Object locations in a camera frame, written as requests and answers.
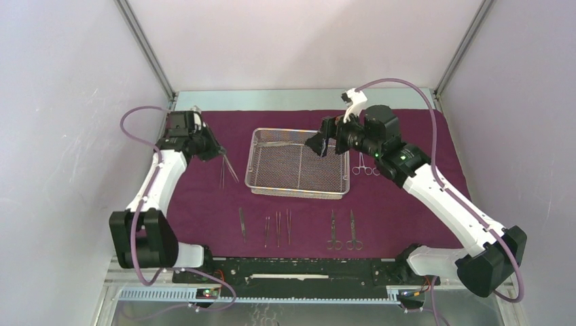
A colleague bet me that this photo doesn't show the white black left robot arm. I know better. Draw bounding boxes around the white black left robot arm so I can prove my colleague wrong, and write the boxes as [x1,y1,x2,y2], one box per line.
[109,126,223,283]

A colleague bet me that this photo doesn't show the corner aluminium post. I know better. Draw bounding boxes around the corner aluminium post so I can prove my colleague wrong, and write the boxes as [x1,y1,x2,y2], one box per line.
[114,0,176,101]
[435,0,497,98]

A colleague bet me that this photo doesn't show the grey scalpel handle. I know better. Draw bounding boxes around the grey scalpel handle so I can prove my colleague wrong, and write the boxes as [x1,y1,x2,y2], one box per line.
[238,207,247,244]
[257,141,299,147]

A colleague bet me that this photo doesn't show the steel instrument tray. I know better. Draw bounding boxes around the steel instrument tray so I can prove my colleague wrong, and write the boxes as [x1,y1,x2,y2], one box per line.
[245,128,350,200]

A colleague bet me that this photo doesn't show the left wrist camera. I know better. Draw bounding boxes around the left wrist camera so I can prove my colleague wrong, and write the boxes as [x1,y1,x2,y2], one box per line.
[166,105,206,137]

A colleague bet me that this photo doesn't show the left corner aluminium post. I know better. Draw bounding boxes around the left corner aluminium post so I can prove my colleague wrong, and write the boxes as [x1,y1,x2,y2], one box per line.
[114,0,176,101]

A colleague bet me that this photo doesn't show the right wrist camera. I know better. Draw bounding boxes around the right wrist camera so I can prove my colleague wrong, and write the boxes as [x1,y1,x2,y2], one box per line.
[341,89,402,156]

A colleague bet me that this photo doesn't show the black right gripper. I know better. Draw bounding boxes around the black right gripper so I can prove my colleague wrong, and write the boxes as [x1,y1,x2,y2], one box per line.
[304,107,381,159]

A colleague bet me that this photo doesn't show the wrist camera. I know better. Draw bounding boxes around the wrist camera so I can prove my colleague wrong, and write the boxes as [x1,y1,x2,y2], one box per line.
[166,105,206,137]
[341,89,402,156]

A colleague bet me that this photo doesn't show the grey cable duct strip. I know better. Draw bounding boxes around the grey cable duct strip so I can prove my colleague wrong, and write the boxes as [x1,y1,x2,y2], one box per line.
[118,287,400,304]

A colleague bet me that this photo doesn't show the steel forceps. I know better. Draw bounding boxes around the steel forceps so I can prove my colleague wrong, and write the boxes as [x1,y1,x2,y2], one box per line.
[327,211,343,251]
[351,153,374,175]
[346,210,363,251]

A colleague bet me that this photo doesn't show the right corner aluminium post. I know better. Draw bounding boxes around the right corner aluminium post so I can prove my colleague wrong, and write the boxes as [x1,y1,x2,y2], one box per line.
[435,0,497,98]

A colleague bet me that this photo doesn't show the aluminium frame rail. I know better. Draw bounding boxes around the aluminium frame rail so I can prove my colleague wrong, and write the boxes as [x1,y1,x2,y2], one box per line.
[104,256,514,290]

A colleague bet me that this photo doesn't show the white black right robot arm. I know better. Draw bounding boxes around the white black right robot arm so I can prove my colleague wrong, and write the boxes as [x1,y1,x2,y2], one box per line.
[305,116,527,303]

